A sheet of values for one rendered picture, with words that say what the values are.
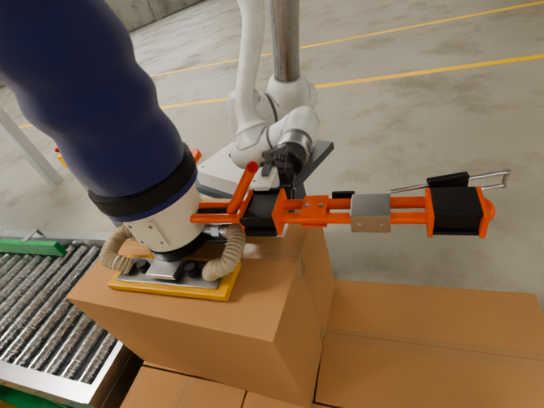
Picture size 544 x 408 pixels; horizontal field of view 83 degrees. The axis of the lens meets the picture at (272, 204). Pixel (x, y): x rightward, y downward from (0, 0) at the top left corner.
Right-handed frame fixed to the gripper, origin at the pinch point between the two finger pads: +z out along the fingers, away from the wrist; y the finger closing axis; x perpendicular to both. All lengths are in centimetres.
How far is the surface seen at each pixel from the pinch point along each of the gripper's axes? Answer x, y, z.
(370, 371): -18, 54, 9
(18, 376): 100, 49, 33
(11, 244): 171, 44, -22
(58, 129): 25.3, -28.5, 10.8
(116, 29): 16.3, -37.8, -2.1
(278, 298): -1.3, 13.6, 12.3
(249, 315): 3.9, 13.6, 16.8
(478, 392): -43, 54, 10
